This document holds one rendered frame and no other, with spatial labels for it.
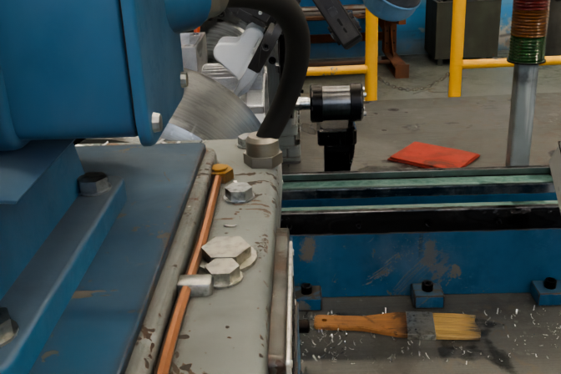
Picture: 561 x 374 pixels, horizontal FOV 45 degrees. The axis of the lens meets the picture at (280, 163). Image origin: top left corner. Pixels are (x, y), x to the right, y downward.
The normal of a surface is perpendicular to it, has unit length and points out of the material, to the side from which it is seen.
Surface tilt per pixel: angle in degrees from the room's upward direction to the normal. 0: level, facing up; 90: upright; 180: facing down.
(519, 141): 90
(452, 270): 90
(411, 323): 0
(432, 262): 90
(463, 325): 2
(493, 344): 0
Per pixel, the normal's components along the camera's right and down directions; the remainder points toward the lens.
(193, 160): -0.04, -0.93
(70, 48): -0.03, 0.37
